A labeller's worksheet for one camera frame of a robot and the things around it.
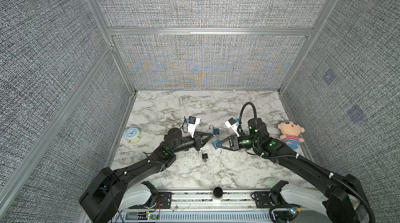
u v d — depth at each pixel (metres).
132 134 0.92
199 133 0.70
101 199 0.41
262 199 0.73
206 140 0.71
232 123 0.70
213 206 0.73
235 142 0.64
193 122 0.68
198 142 0.65
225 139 0.69
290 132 0.90
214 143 0.71
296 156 0.50
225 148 0.69
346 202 0.39
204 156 0.88
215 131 0.98
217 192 0.66
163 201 0.73
